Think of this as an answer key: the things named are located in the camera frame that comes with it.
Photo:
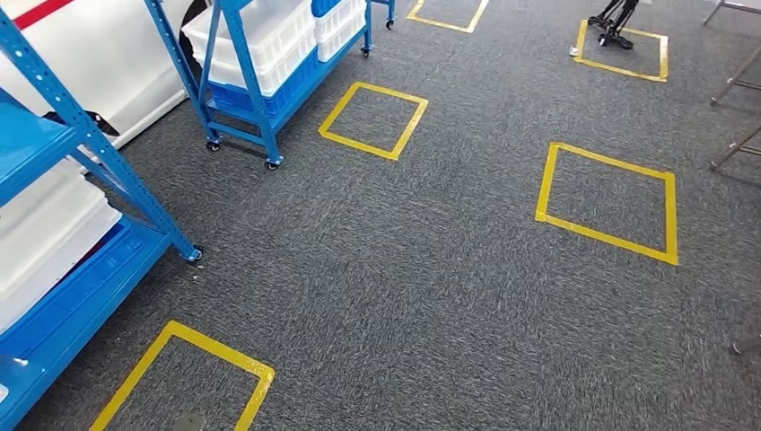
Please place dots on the white plastic crate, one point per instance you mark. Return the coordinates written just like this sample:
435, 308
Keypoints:
71, 256
348, 15
291, 71
345, 47
279, 24
35, 202

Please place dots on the blue shelf rack on casters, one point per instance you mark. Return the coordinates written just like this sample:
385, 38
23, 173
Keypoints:
252, 89

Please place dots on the black tripod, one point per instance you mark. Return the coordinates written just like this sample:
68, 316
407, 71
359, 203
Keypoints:
621, 41

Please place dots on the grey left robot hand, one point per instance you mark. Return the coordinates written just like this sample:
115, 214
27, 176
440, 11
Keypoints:
190, 422

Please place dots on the blue metal shelf rack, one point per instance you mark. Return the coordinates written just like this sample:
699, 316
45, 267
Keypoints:
89, 132

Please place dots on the yellow floor tape square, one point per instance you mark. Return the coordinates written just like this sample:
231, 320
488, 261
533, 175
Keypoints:
606, 238

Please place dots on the white car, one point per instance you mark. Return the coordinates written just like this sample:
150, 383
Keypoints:
89, 59

